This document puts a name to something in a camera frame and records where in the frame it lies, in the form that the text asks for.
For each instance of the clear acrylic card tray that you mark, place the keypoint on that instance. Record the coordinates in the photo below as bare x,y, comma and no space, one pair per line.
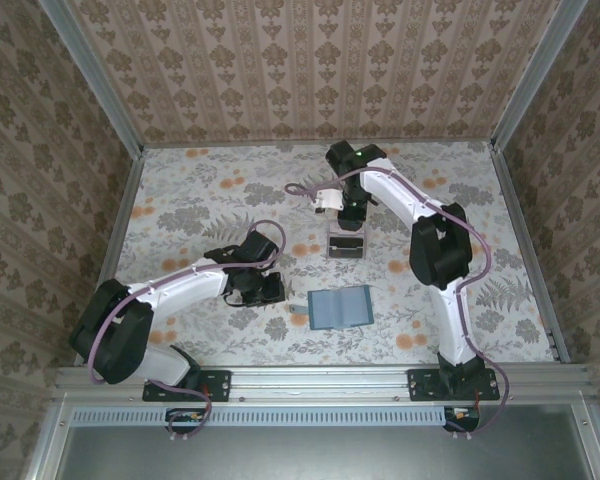
350,233

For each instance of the black credit card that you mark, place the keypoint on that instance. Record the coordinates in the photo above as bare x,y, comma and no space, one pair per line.
347,248

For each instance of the teal leather card holder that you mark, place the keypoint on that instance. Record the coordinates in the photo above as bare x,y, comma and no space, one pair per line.
340,307

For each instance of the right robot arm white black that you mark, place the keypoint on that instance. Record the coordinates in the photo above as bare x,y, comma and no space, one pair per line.
395,195

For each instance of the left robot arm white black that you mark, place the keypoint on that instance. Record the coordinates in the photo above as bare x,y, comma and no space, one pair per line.
190,290

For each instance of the small wiring connector board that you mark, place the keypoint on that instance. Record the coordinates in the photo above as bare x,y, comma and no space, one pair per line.
185,416
462,414

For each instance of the grey metal panel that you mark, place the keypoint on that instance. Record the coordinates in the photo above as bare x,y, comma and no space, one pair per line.
320,455

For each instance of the aluminium mounting rail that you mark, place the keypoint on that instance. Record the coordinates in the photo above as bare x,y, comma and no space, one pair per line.
320,382

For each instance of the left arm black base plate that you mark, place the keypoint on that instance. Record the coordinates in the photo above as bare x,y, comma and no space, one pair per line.
220,386

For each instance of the aluminium side rail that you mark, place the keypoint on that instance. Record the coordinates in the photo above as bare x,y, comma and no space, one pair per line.
517,215
122,215

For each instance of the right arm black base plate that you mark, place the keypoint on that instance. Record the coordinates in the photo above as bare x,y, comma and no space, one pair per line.
420,385

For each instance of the aluminium corner post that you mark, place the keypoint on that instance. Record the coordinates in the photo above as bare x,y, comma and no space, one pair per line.
537,75
98,80

